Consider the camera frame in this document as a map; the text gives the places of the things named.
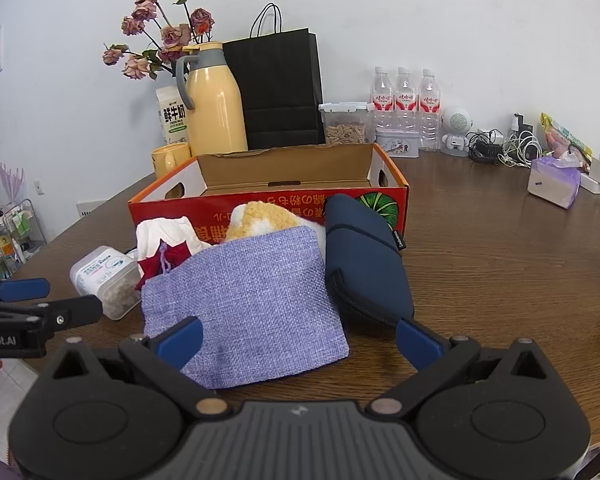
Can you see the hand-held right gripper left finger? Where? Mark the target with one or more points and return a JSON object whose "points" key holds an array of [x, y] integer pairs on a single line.
{"points": [[182, 342]]}

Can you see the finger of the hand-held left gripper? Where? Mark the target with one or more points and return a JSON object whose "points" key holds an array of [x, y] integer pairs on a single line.
{"points": [[22, 289], [75, 310]]}

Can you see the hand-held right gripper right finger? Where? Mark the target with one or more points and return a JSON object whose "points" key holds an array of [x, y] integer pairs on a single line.
{"points": [[417, 342]]}

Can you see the clear plastic jar white lid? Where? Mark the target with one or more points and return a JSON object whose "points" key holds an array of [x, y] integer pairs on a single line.
{"points": [[100, 275]]}

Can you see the purple woven pouch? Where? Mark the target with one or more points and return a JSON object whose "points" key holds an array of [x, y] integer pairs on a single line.
{"points": [[250, 300]]}

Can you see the dark red cloth pouch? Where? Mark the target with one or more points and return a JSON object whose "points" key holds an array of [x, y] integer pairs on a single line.
{"points": [[155, 262]]}

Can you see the navy zip pouch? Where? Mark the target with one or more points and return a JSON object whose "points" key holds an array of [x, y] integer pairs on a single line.
{"points": [[365, 260]]}

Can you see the yellow white plush toy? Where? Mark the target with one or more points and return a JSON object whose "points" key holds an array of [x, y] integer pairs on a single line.
{"points": [[260, 222]]}

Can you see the red orange cardboard box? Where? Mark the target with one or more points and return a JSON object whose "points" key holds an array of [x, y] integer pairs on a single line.
{"points": [[280, 165]]}

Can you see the yellow mug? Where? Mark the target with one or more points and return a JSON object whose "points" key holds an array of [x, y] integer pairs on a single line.
{"points": [[170, 160]]}

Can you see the white printed tin box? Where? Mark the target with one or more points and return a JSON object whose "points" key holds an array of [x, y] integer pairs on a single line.
{"points": [[397, 142]]}

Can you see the purple tissue pack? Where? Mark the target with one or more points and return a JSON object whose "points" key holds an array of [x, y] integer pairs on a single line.
{"points": [[552, 182]]}

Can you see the white milk carton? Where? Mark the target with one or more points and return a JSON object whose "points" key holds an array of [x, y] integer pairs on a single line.
{"points": [[170, 115]]}

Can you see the white robot-shaped speaker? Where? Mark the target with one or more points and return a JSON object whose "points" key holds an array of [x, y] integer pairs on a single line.
{"points": [[455, 127]]}

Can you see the clear food container with nuts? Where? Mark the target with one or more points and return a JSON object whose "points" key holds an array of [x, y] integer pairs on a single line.
{"points": [[345, 127]]}

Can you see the yellow snack packet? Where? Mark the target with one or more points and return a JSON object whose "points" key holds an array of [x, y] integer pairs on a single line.
{"points": [[562, 135]]}

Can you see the black paper bag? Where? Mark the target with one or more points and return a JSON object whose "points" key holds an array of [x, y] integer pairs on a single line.
{"points": [[280, 90]]}

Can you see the dried rose bouquet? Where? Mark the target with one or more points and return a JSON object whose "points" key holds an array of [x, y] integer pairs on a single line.
{"points": [[172, 35]]}

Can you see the white wall vent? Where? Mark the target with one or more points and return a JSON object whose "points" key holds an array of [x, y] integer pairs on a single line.
{"points": [[90, 208]]}

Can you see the white wall socket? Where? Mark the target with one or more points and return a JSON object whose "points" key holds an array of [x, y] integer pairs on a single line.
{"points": [[40, 187]]}

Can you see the purple plant wall decal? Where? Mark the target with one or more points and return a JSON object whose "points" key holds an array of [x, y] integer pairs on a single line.
{"points": [[10, 180]]}

